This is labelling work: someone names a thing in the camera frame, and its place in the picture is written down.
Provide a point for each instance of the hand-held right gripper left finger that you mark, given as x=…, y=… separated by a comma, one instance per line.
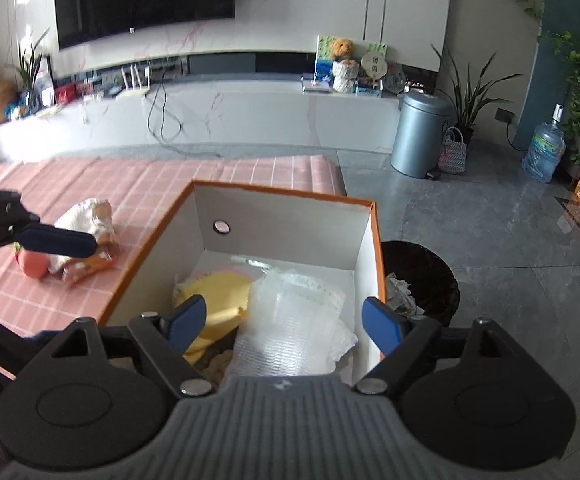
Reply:
x=187, y=317

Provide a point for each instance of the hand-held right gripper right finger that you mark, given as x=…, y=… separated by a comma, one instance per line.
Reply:
x=382, y=322

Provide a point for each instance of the yellow cloth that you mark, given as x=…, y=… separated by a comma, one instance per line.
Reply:
x=214, y=300

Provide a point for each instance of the white plastic bag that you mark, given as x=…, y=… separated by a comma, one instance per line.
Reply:
x=84, y=220

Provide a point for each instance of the pink peach toy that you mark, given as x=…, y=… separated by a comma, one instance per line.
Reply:
x=32, y=264

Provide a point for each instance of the orange snack packet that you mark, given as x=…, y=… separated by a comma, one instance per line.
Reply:
x=89, y=266

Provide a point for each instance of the white frilly cloth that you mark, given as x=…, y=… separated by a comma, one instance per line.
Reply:
x=342, y=342

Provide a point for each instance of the brown fluffy headband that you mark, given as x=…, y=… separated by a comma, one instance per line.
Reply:
x=217, y=362

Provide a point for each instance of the translucent bubble wrap bag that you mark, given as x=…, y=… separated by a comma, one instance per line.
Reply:
x=280, y=330

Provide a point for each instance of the orange cardboard box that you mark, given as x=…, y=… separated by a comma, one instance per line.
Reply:
x=280, y=225

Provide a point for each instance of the crumpled paper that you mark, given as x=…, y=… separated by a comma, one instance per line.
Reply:
x=402, y=292

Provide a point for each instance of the black waste bin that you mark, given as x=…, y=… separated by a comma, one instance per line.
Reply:
x=435, y=270

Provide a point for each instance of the pink checked tablecloth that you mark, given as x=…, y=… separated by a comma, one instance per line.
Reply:
x=119, y=195

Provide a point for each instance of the gold vase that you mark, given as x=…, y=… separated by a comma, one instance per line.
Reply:
x=0, y=105

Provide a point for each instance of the small red box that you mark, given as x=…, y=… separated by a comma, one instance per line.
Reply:
x=65, y=94

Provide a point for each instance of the orchid plant in glass vase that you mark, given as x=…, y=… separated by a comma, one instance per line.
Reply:
x=32, y=72

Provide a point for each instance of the white router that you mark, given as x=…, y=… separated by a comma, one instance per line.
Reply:
x=134, y=92

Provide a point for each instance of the woven basket bag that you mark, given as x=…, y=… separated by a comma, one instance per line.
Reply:
x=452, y=155

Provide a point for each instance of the grey metal trash can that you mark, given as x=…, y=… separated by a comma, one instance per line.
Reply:
x=420, y=135

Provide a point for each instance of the white marble television cabinet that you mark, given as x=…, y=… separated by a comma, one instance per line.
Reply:
x=270, y=120

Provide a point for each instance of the blue water bottle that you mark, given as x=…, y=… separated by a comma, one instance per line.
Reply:
x=542, y=150

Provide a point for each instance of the decorative plate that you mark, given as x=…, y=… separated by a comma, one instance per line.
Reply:
x=395, y=82

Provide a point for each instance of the long-leaf potted plant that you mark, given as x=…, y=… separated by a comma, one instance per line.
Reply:
x=470, y=95

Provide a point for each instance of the round white sign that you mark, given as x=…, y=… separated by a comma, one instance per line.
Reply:
x=374, y=62

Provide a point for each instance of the blue green painting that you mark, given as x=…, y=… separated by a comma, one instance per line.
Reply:
x=324, y=67

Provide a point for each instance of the brown teddy bear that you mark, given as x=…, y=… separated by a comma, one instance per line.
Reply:
x=342, y=49

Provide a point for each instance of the black wall socket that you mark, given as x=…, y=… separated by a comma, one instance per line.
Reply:
x=504, y=115

